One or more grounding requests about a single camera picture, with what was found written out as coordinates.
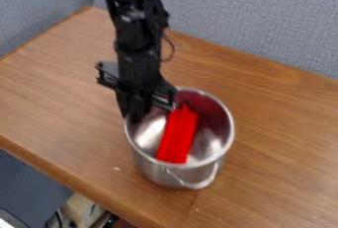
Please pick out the red block object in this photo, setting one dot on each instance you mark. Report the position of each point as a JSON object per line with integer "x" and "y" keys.
{"x": 176, "y": 140}

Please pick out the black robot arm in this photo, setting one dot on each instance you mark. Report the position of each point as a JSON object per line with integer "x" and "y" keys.
{"x": 140, "y": 21}

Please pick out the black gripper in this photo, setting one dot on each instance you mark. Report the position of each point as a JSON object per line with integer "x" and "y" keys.
{"x": 133, "y": 76}

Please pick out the metal pot with handle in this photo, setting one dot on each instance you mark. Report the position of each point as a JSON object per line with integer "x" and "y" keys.
{"x": 212, "y": 140}

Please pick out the beige box under table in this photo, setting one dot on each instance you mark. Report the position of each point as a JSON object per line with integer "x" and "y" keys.
{"x": 81, "y": 213}

